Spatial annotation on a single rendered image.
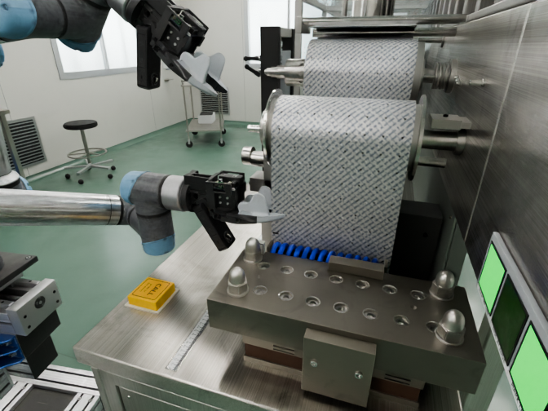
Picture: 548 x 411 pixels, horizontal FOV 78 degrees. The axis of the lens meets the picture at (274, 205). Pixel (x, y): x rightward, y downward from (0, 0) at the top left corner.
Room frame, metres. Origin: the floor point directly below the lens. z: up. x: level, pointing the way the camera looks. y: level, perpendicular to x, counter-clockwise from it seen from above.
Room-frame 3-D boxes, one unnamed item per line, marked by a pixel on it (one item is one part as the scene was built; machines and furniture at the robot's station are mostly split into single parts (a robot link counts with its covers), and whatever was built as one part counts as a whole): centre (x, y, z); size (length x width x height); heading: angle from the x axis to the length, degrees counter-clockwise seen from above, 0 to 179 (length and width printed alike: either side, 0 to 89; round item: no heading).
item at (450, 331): (0.35, -0.24, 1.05); 0.04 x 0.04 x 0.04
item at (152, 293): (0.58, 0.26, 0.91); 0.07 x 0.07 x 0.02; 72
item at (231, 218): (0.60, 0.07, 1.09); 0.09 x 0.05 x 0.02; 71
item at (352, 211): (0.57, -0.11, 1.11); 0.23 x 0.01 x 0.18; 72
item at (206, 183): (0.64, 0.12, 1.12); 0.12 x 0.08 x 0.09; 72
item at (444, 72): (0.81, -0.36, 1.33); 0.07 x 0.07 x 0.07; 72
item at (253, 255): (0.54, 0.04, 1.05); 0.04 x 0.04 x 0.04
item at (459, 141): (0.58, -0.29, 1.25); 0.07 x 0.04 x 0.04; 72
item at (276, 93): (0.67, 0.00, 1.25); 0.15 x 0.01 x 0.15; 162
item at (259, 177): (0.71, 0.02, 1.05); 0.06 x 0.05 x 0.31; 72
